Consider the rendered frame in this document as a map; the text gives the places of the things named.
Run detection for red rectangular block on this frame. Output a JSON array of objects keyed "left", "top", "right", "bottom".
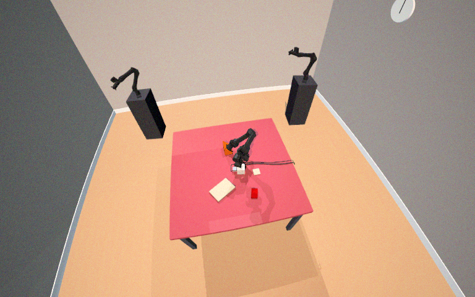
[{"left": 251, "top": 188, "right": 258, "bottom": 199}]

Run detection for cream flat rectangular slab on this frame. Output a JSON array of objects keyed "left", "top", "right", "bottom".
[{"left": 209, "top": 178, "right": 235, "bottom": 202}]

